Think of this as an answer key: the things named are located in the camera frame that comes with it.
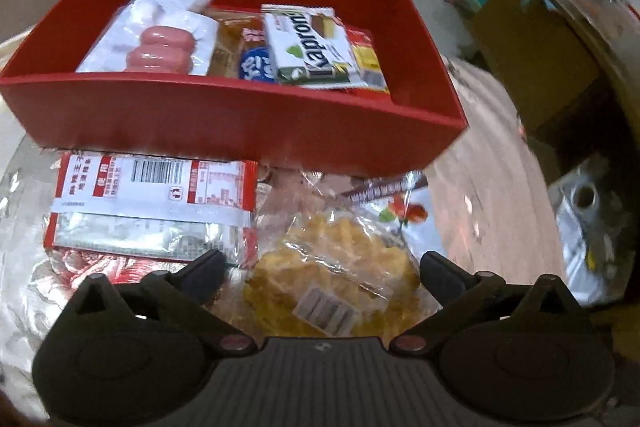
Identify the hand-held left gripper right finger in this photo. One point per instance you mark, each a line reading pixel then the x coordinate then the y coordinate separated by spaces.
pixel 440 269

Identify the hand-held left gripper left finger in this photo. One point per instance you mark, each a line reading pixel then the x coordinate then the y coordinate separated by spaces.
pixel 207 267

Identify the red and white snack packet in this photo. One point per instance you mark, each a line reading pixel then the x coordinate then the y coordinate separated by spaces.
pixel 150 207

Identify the clear bag of golden pastry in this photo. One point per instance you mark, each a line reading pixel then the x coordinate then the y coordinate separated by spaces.
pixel 340 267

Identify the red rectangular box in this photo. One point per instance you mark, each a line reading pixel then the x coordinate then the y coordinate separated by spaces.
pixel 200 122

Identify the yellow and red snack packet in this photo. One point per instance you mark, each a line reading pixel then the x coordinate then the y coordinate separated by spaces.
pixel 370 62

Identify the yellow snack packet blue label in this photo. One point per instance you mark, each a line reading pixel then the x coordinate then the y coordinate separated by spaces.
pixel 230 47

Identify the pink sausage packet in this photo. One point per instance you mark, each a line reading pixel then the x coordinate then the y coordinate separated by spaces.
pixel 160 47

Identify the white and green wafer packet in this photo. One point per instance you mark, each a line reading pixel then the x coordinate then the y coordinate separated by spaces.
pixel 300 52

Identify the flower print snack packet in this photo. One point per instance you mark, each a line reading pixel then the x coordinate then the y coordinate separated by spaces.
pixel 400 212

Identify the red foil snack packet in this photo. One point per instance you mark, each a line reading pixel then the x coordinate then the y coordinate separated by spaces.
pixel 85 264

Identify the clear pinkish snack packet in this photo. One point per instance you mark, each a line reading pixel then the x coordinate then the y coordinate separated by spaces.
pixel 305 187

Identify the clear plastic bag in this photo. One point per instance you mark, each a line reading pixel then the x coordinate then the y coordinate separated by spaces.
pixel 590 227

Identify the large brown cardboard box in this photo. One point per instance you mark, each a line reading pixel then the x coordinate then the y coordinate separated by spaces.
pixel 530 52

